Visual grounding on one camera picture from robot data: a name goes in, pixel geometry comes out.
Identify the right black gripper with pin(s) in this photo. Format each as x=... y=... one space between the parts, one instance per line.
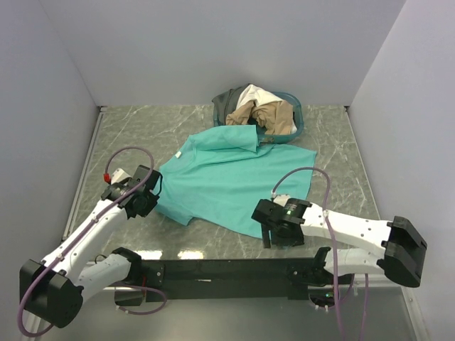
x=294 y=239

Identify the aluminium frame rail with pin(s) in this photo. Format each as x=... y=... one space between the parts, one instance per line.
x=375 y=280

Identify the teal plastic laundry basket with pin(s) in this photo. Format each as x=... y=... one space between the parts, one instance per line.
x=298 y=120

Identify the white t shirt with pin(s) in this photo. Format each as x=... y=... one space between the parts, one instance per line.
x=258 y=95

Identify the beige t shirt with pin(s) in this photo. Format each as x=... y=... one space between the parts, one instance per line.
x=275 y=117

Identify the dark grey t shirt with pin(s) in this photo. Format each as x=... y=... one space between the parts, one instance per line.
x=226 y=103

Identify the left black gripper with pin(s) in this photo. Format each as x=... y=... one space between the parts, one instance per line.
x=152 y=202

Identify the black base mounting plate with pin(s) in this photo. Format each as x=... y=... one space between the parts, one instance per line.
x=235 y=278

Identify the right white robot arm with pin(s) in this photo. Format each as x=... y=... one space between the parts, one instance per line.
x=393 y=248

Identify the teal t shirt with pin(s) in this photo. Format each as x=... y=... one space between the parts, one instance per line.
x=220 y=174

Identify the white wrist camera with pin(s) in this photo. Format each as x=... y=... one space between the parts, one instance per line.
x=116 y=176
x=280 y=199

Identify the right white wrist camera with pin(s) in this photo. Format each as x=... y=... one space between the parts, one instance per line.
x=280 y=199

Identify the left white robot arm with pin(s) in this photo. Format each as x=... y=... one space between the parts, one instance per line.
x=56 y=287

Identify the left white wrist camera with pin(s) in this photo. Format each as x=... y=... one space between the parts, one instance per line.
x=116 y=176

